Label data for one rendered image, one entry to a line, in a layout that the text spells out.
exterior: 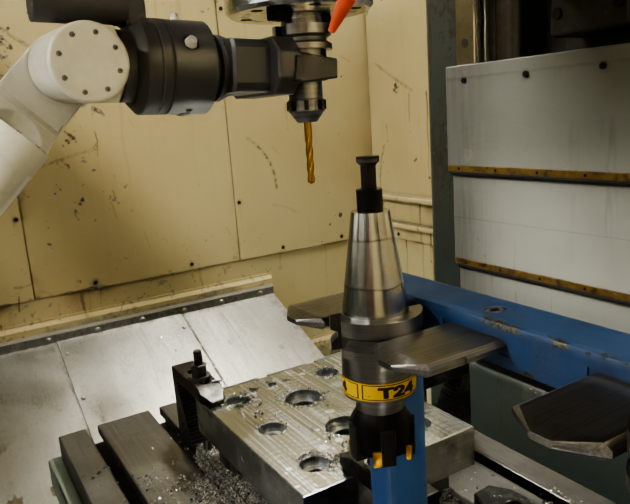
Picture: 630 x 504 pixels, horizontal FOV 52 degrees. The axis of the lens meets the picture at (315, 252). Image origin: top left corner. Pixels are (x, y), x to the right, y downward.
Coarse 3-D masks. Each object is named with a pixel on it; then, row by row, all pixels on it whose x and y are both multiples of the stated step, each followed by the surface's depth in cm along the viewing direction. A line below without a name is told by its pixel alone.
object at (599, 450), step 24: (576, 384) 32; (600, 384) 32; (624, 384) 32; (528, 408) 30; (552, 408) 30; (576, 408) 30; (600, 408) 30; (624, 408) 29; (528, 432) 29; (552, 432) 28; (576, 432) 28; (600, 432) 27; (624, 432) 27; (600, 456) 27
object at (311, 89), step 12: (300, 84) 68; (312, 84) 68; (300, 96) 68; (312, 96) 68; (288, 108) 70; (300, 108) 68; (312, 108) 68; (324, 108) 70; (300, 120) 70; (312, 120) 70
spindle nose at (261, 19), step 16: (224, 0) 66; (240, 0) 63; (256, 0) 62; (272, 0) 61; (288, 0) 61; (304, 0) 61; (320, 0) 61; (336, 0) 62; (368, 0) 65; (240, 16) 67; (256, 16) 68
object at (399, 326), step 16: (336, 304) 45; (336, 320) 43; (352, 320) 41; (368, 320) 41; (384, 320) 41; (400, 320) 41; (416, 320) 41; (336, 336) 44; (352, 336) 41; (368, 336) 40; (384, 336) 40; (400, 336) 41; (352, 352) 41; (368, 352) 41
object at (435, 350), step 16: (416, 336) 40; (432, 336) 40; (448, 336) 40; (464, 336) 40; (480, 336) 40; (384, 352) 38; (400, 352) 38; (416, 352) 38; (432, 352) 38; (448, 352) 37; (464, 352) 37; (480, 352) 38; (496, 352) 38; (400, 368) 36; (416, 368) 36; (432, 368) 36; (448, 368) 36
